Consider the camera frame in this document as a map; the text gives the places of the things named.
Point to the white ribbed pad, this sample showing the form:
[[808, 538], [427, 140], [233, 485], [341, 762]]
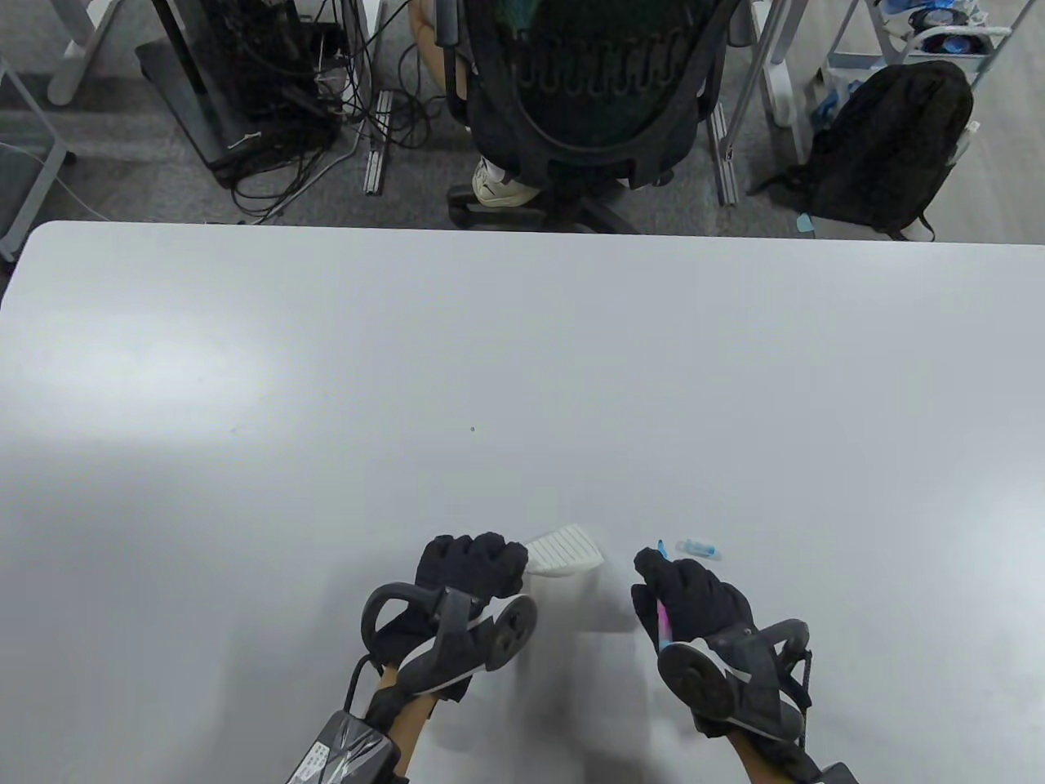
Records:
[[563, 551]]

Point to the dark grey left wrist tracker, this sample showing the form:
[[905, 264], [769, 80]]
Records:
[[457, 645]]

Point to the pink and blue pen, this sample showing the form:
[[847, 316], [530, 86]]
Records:
[[664, 625]]

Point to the white desk leg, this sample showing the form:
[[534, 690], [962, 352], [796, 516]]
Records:
[[780, 82], [77, 49]]

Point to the white metal cart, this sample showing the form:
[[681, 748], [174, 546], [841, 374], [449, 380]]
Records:
[[922, 33]]

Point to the person's right fingers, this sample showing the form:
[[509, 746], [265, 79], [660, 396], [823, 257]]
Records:
[[653, 584]]

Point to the aluminium profile rail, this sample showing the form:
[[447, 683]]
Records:
[[378, 147], [725, 159]]

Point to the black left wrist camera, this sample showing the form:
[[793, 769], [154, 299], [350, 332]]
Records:
[[343, 747]]

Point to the black mesh office chair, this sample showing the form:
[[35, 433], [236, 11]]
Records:
[[604, 82]]

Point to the person's left hand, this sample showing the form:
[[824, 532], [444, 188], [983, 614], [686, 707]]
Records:
[[478, 563]]

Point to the person's left fingers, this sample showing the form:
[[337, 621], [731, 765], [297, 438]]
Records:
[[482, 559]]

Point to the clear blue pen cap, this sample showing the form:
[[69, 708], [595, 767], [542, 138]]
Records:
[[700, 548]]

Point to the blue tape scrap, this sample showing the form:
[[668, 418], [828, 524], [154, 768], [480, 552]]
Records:
[[807, 225]]

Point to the person's right forearm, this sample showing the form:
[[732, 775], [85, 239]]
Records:
[[755, 755]]

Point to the dark grey wrist tracker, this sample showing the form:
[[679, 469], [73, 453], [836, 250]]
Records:
[[457, 645], [735, 678]]

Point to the dark grey right wrist tracker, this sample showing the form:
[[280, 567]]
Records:
[[735, 678]]

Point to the person's right hand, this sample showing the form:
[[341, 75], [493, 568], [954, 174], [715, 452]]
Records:
[[694, 600]]

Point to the black backpack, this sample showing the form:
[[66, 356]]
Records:
[[890, 147]]

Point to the grey table frame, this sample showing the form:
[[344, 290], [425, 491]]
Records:
[[33, 155]]

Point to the person's left forearm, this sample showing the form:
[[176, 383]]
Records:
[[404, 727]]

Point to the black computer tower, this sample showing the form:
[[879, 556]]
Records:
[[261, 73]]

